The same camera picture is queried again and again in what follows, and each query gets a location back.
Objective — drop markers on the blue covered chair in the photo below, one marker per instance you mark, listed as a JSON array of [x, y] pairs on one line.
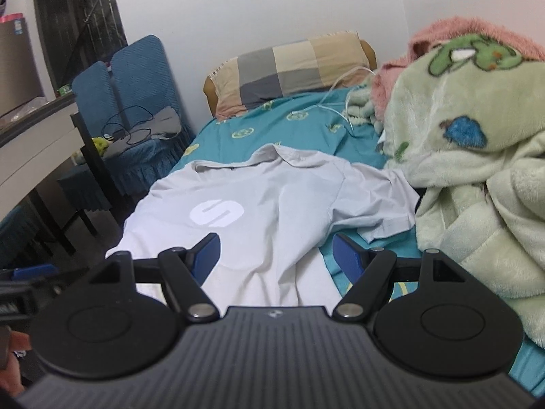
[[93, 93], [144, 85]]

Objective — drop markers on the pink fleece blanket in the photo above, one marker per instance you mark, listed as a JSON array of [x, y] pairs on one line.
[[391, 81]]

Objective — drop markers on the white desk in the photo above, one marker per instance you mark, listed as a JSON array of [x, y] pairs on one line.
[[34, 157]]

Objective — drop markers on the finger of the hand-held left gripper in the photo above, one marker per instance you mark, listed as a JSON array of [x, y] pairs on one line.
[[34, 272]]

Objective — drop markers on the yellow-green plush toy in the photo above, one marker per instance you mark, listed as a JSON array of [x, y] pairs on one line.
[[100, 145]]

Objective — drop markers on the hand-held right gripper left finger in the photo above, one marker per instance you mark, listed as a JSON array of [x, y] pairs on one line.
[[210, 255]]

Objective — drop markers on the light grey polo shirt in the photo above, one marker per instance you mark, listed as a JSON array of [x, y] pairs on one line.
[[264, 204]]

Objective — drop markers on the green fleece cartoon blanket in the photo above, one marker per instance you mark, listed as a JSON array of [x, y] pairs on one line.
[[468, 179]]

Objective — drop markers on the grey refrigerator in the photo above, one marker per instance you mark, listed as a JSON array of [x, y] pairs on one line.
[[17, 68]]

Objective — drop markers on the grey cloth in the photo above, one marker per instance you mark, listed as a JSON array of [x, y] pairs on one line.
[[166, 123]]

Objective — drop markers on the checked beige grey pillow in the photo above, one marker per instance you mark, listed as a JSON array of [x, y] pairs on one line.
[[281, 72]]

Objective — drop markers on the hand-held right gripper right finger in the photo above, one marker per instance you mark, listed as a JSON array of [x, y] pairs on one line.
[[345, 255]]

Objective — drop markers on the person's left hand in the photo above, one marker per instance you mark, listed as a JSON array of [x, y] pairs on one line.
[[18, 343]]

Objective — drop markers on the dark window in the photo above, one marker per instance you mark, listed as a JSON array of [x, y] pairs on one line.
[[72, 17]]

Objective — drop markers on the small green item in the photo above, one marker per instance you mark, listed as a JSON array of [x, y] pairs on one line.
[[66, 89]]

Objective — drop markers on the teal patterned bed sheet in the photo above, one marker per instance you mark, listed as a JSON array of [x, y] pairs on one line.
[[298, 132]]

